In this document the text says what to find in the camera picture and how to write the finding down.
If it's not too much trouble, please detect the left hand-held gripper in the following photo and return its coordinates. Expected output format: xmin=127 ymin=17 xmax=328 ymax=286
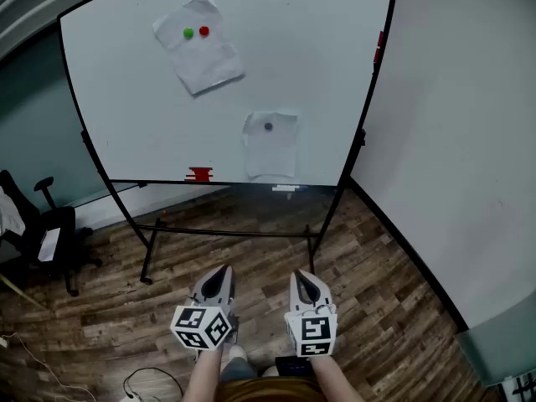
xmin=169 ymin=265 xmax=240 ymax=351

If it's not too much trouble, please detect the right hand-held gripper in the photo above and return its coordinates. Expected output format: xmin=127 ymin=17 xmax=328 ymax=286
xmin=284 ymin=269 xmax=338 ymax=358

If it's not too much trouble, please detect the small white paper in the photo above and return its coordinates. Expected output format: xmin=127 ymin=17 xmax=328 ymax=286
xmin=241 ymin=109 xmax=300 ymax=179

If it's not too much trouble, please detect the white whiteboard with black frame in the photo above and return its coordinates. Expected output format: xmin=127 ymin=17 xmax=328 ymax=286
xmin=56 ymin=0 xmax=398 ymax=188

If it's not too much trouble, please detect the large white paper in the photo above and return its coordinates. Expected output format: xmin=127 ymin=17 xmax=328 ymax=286
xmin=152 ymin=0 xmax=246 ymax=96

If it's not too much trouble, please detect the person's right forearm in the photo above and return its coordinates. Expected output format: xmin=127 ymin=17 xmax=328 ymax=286
xmin=308 ymin=353 xmax=366 ymax=402

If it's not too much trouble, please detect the person's left forearm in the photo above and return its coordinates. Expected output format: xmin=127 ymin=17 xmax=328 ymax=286
xmin=180 ymin=347 xmax=224 ymax=402

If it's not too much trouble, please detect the red whiteboard eraser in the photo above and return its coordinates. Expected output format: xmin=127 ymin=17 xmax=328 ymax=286
xmin=184 ymin=166 xmax=214 ymax=183

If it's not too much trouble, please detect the black box with blue lights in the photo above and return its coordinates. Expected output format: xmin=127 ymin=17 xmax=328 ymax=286
xmin=275 ymin=355 xmax=314 ymax=379

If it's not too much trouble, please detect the person's leg in jeans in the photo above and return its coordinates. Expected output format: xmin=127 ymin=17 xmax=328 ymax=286
xmin=219 ymin=356 xmax=257 ymax=384

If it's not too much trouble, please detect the person's brown shirt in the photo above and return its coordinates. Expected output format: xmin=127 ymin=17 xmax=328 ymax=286
xmin=215 ymin=375 xmax=330 ymax=402

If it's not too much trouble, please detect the black office chair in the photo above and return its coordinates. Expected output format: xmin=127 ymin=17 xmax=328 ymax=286
xmin=0 ymin=168 xmax=104 ymax=297

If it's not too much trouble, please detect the white sheet on chair seat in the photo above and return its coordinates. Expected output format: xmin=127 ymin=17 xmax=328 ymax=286
xmin=37 ymin=227 xmax=62 ymax=263

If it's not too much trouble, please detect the thin wooden stick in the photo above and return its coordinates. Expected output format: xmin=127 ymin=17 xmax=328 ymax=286
xmin=0 ymin=272 xmax=47 ymax=312

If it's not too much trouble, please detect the teal glass panel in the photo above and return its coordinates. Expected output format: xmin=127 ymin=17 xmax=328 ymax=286
xmin=455 ymin=291 xmax=536 ymax=388

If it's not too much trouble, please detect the white cloth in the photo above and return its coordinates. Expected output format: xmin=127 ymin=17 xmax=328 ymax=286
xmin=0 ymin=185 xmax=27 ymax=237

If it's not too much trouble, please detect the black floor cable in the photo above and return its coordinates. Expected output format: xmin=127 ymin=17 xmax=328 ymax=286
xmin=122 ymin=366 xmax=184 ymax=402

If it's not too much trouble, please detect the white floor cable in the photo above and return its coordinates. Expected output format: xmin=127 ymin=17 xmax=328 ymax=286
xmin=0 ymin=331 xmax=98 ymax=402

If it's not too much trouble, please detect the black wire grid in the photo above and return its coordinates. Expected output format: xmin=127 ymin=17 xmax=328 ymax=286
xmin=500 ymin=373 xmax=536 ymax=402

